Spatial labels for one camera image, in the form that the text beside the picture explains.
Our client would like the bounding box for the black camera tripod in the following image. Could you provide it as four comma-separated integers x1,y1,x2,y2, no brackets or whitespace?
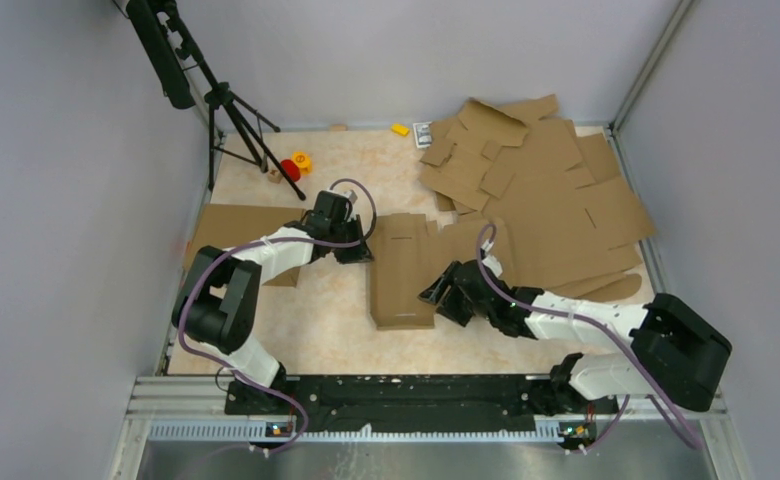
113,0,306,201

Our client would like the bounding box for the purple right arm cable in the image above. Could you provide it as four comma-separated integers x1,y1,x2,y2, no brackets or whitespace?
474,223,704,457

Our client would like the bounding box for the red round toy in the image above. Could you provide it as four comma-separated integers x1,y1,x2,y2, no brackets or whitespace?
280,159,302,182

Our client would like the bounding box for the cardboard sheet pile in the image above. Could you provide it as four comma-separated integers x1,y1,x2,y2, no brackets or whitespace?
416,94,655,302

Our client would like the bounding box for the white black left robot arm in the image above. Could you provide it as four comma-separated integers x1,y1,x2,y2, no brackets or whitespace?
172,190,373,414

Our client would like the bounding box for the cardboard box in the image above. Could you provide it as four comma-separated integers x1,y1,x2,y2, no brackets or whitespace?
183,204,305,275
368,213,516,330

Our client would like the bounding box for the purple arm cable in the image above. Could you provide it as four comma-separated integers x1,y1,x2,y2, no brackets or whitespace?
176,177,378,458
474,223,704,457

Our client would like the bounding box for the folded closed cardboard box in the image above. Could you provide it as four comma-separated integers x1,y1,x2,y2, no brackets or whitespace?
183,204,305,275

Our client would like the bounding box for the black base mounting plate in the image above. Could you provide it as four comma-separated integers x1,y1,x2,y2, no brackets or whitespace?
224,374,619,433

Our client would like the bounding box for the orange round toy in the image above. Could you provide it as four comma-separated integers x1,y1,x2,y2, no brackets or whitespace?
291,151,313,175

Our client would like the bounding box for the yellow block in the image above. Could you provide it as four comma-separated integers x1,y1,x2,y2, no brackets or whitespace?
391,123,410,137

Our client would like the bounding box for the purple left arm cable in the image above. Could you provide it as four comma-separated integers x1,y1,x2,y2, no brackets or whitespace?
176,177,378,458

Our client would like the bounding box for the aluminium frame rail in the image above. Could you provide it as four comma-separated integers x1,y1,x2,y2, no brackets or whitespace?
108,374,756,480

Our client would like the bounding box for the small wooden cube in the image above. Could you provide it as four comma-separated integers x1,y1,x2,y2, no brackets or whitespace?
267,170,283,184

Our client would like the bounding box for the playing card box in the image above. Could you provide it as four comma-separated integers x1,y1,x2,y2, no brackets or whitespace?
411,122,433,149

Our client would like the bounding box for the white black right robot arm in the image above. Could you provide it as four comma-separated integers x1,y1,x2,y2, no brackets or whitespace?
419,260,733,412

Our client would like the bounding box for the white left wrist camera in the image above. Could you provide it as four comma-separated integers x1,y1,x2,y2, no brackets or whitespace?
342,190,358,207

